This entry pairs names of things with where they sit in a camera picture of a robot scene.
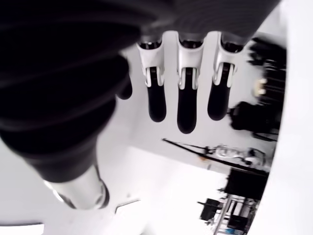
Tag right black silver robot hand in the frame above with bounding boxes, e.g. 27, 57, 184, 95
0, 0, 282, 210

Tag silver humanoid robot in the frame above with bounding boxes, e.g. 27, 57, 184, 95
207, 144, 272, 168

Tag black panel screen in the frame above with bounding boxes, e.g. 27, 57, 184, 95
226, 168, 269, 198

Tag black luggage cases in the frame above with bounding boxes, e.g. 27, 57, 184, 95
246, 36, 287, 100

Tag metal shelving rack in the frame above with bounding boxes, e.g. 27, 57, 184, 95
198, 195, 259, 235

